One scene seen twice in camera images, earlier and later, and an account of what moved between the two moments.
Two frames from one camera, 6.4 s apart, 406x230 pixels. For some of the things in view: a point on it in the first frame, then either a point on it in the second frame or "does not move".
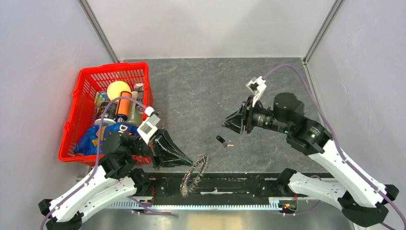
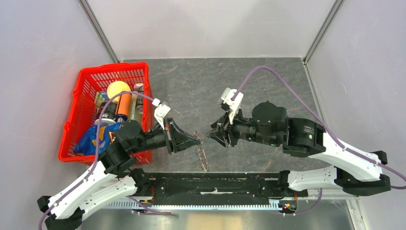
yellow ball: x=115 y=87 does not move
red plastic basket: x=88 y=83 does not move
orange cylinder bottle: x=123 y=107 does not move
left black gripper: x=157 y=153 -> x=175 y=138
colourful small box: x=101 y=97 does not move
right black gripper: x=234 y=121 -> x=221 y=137
